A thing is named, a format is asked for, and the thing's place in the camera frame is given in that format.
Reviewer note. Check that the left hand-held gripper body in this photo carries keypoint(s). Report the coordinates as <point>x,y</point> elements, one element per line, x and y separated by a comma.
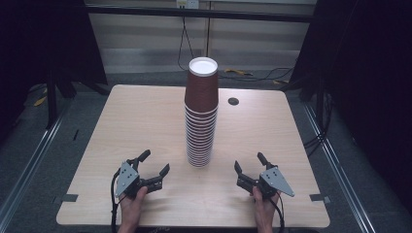
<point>128,179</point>

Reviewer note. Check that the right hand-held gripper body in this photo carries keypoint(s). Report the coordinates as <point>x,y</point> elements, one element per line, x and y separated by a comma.
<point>270,183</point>

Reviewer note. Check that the stack of brown paper cups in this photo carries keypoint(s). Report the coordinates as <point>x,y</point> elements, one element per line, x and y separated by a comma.
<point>201,97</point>

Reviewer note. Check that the person's right hand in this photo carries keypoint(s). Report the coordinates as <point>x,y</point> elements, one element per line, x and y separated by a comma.
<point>264,208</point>

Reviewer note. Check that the person's left hand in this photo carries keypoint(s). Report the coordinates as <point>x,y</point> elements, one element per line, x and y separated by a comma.
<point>132,207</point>

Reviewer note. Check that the grey tape piece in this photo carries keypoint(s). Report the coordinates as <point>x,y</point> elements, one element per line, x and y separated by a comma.
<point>319,197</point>
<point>69,197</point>

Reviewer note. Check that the black table grommet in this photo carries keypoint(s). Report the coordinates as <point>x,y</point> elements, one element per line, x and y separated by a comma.
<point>233,101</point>

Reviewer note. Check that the small black tape strip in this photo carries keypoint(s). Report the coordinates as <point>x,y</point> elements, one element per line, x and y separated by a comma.
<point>76,134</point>

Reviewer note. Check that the yellow floor tape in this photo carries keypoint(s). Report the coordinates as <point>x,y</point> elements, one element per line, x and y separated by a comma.
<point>40,100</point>
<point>238,71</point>
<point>280,82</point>

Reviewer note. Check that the black metal stand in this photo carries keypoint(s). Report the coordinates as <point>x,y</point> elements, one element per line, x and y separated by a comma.
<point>51,100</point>

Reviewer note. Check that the black curtain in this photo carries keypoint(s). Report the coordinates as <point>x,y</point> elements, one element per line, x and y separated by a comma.
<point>39,39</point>
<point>366,81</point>

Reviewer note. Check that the thin vertical pole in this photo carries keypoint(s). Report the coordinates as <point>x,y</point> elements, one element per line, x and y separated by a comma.
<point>208,32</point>

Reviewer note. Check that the black horizontal bar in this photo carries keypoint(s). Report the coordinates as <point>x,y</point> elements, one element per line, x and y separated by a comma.
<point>194,13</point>

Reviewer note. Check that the metal floor rail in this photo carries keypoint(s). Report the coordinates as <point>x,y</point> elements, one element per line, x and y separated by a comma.
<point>340,171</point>
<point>29,165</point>

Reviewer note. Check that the white wall socket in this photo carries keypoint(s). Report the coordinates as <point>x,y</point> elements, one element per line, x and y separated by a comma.
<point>188,3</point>

